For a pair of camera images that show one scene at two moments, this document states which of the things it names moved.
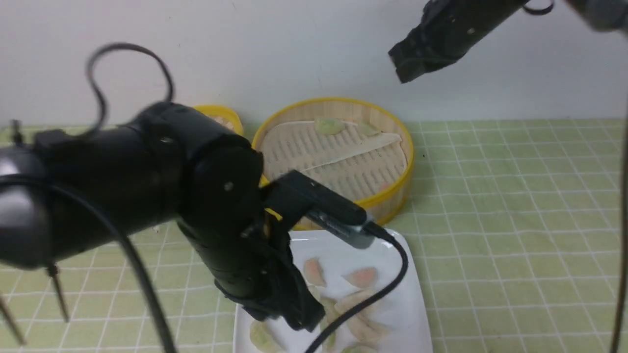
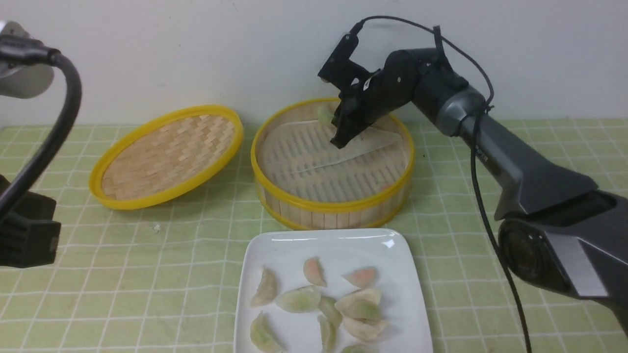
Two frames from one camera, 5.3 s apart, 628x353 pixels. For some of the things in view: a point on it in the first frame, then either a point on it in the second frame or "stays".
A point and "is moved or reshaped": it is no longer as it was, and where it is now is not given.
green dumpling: x=329 y=125 is moved or reshaped
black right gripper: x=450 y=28 to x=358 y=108
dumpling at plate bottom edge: x=357 y=349 stays
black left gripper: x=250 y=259 to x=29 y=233
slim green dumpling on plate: x=330 y=312 stays
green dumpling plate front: x=262 y=338 stays
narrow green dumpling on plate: x=329 y=346 stays
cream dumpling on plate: x=367 y=331 stays
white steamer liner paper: x=363 y=165 stays
